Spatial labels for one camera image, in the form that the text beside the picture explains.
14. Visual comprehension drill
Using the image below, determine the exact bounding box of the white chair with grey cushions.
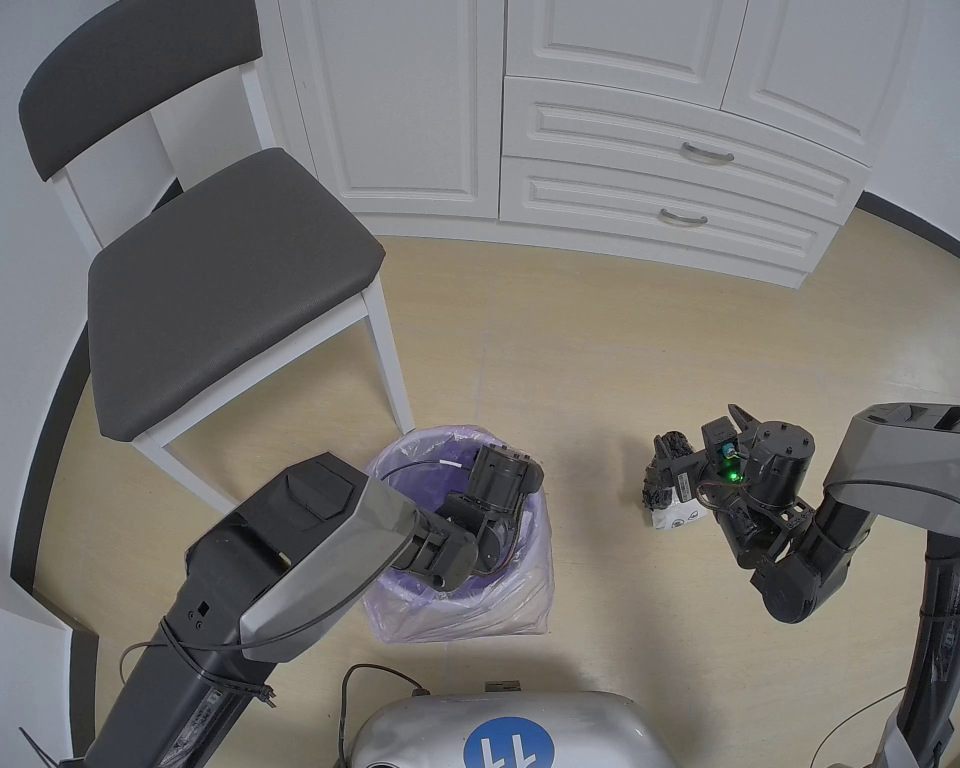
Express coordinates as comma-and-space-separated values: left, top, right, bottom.
18, 0, 415, 519

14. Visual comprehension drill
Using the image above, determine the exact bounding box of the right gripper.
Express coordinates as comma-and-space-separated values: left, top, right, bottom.
669, 403, 760, 502

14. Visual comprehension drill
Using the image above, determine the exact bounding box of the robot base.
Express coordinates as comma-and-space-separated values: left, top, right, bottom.
351, 678, 674, 768

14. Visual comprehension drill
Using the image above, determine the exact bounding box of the black cable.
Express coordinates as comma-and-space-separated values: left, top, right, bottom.
339, 663, 430, 768

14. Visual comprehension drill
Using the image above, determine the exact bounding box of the purple plastic bag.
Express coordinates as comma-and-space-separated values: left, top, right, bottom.
362, 423, 556, 645

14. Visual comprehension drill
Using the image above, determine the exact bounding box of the white printed wrapper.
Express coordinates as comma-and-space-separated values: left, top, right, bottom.
651, 496, 711, 535

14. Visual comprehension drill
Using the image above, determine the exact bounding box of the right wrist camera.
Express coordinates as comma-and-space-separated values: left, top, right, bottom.
701, 416, 745, 468

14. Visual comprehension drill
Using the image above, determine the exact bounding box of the white wardrobe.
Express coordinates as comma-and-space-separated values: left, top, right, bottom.
255, 0, 925, 291

